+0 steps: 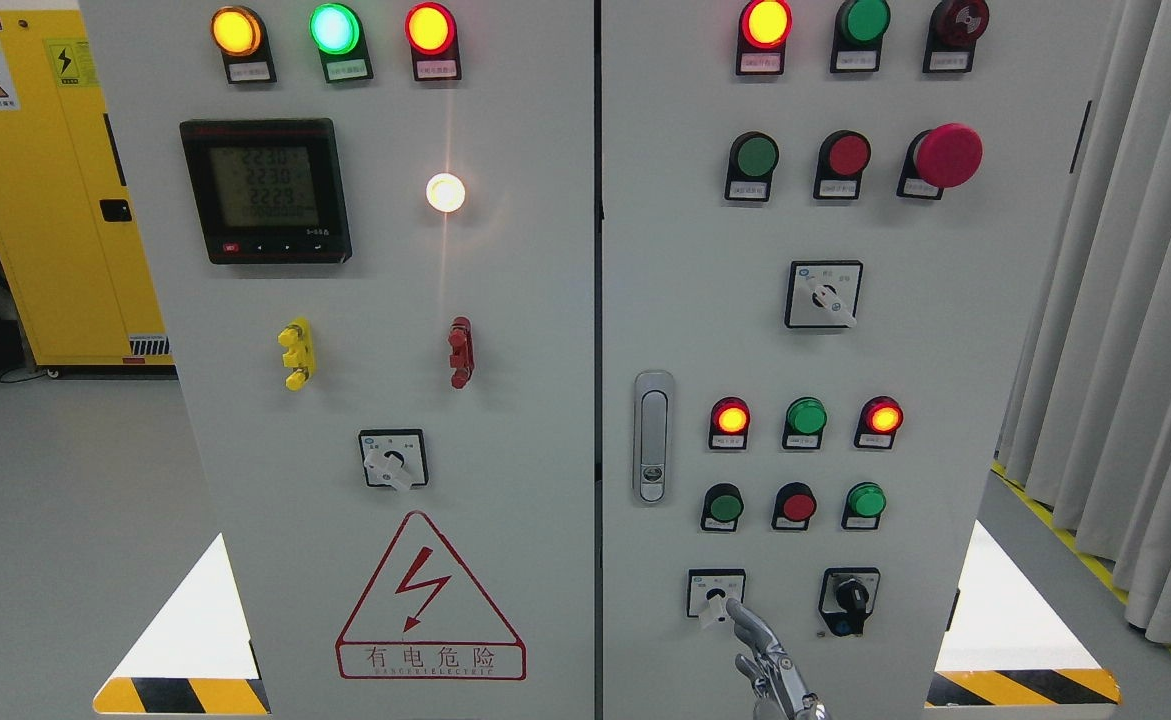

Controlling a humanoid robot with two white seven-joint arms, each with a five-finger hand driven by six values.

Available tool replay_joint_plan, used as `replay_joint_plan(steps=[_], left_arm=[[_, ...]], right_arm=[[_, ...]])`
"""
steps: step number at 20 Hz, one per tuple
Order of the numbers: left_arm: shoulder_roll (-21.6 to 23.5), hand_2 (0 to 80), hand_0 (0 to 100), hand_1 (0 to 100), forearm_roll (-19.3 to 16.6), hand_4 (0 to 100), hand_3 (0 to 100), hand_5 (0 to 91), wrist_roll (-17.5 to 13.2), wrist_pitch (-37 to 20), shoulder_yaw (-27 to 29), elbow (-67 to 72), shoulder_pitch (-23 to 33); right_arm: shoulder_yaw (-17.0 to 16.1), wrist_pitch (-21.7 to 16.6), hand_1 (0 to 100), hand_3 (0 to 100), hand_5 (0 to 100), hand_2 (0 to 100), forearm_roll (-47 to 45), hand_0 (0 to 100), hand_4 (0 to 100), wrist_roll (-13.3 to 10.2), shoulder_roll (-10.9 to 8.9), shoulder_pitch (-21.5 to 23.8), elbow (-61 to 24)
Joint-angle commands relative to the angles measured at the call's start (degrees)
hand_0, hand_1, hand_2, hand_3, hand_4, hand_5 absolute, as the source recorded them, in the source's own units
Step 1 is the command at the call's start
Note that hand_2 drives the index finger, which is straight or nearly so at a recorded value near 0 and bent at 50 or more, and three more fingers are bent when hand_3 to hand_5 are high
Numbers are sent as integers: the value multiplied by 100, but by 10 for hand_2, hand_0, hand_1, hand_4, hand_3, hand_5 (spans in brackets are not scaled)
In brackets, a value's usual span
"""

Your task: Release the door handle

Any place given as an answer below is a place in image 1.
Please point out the green indicator lamp top left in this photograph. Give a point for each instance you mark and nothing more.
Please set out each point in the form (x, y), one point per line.
(340, 39)

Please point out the grey curtain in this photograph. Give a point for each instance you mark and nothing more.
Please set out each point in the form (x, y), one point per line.
(1088, 429)

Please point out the green push button lower right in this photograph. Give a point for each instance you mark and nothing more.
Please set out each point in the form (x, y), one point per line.
(864, 506)

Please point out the grey right cabinet door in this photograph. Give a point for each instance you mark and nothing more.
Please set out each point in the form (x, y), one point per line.
(696, 285)

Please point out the grey left cabinet door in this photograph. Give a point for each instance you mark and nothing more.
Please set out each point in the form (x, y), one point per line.
(510, 455)

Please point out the red terminal block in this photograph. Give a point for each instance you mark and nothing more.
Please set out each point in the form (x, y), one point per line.
(462, 358)

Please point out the green lamp middle centre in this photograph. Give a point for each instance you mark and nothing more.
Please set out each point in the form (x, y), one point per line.
(804, 424)

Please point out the yellow terminal block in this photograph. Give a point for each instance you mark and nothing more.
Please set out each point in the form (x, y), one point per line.
(298, 356)

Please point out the black key selector switch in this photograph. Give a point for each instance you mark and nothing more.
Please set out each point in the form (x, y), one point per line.
(848, 597)

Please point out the green lamp top right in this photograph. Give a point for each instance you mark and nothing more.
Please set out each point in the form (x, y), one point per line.
(857, 39)

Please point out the green push button lower left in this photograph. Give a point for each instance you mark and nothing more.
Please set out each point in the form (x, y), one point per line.
(722, 508)

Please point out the red push button lower centre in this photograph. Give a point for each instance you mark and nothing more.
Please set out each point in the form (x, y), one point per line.
(794, 507)

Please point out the red electric hazard sign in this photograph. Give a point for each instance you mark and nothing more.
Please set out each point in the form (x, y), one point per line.
(424, 616)

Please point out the dark red buzzer top right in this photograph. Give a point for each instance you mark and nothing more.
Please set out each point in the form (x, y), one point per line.
(953, 31)

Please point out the green push button upper row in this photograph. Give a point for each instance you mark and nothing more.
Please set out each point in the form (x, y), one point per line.
(751, 162)

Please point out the white lit indicator lamp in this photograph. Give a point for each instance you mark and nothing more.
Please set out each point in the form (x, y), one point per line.
(446, 192)

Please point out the door rotary switch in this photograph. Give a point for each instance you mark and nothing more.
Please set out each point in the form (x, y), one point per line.
(394, 458)
(823, 294)

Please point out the lower white rotary switch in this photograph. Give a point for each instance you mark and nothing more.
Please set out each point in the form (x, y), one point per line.
(708, 592)

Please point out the red indicator lamp top left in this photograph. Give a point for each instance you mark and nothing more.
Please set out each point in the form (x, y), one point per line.
(434, 40)

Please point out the red indicator lamp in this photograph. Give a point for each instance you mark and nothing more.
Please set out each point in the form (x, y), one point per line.
(434, 40)
(762, 32)

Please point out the right door upper rotary switch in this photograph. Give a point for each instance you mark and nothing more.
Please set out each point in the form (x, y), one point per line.
(823, 294)

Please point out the lit red lamp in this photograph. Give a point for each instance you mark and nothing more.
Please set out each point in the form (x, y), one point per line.
(878, 423)
(729, 423)

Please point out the black digital power meter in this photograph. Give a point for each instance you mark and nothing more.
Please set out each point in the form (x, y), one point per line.
(268, 191)

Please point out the red mushroom emergency stop button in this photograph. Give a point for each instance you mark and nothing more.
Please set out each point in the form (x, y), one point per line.
(938, 159)

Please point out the yellow indicator lamp top left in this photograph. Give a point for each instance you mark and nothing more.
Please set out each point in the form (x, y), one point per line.
(243, 42)

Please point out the grey robotic right hand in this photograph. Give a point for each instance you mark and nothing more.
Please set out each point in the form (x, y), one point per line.
(775, 678)

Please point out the lit red lamp middle right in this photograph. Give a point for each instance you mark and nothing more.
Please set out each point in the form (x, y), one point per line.
(878, 423)

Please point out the silver handle lock plate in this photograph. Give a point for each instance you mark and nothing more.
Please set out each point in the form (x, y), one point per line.
(649, 480)

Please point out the left door rotary switch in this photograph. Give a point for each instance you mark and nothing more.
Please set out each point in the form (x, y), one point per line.
(394, 458)

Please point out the silver door handle lever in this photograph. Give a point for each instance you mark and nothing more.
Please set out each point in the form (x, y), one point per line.
(653, 427)

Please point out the grey cabinet door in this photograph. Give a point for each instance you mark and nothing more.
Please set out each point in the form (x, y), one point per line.
(510, 455)
(696, 285)

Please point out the yellow safety cabinet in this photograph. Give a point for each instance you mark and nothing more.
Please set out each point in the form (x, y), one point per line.
(69, 246)

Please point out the red indicator lamp top right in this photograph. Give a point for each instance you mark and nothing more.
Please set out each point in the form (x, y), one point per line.
(762, 32)

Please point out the lit red lamp middle left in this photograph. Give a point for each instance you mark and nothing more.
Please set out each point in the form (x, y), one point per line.
(729, 423)

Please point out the red push button upper row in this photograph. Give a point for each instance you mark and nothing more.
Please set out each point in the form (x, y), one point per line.
(843, 157)

